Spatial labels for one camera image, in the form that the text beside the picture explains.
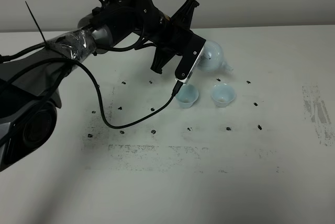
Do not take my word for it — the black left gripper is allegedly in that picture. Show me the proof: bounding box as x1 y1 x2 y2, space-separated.
150 0 199 74

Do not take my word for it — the light blue teacup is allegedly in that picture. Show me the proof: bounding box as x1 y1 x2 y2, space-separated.
175 84 199 109
210 84 236 107

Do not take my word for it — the left light blue teacup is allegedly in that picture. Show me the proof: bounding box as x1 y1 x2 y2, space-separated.
175 84 199 109

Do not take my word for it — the light blue porcelain teapot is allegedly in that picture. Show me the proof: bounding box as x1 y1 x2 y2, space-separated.
197 40 233 72

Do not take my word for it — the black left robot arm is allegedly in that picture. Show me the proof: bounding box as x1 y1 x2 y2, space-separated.
1 0 205 170

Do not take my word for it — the right light blue teacup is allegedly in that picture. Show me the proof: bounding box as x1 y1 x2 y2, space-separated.
210 84 236 107

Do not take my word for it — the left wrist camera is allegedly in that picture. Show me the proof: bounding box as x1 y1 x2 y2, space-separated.
175 34 206 83

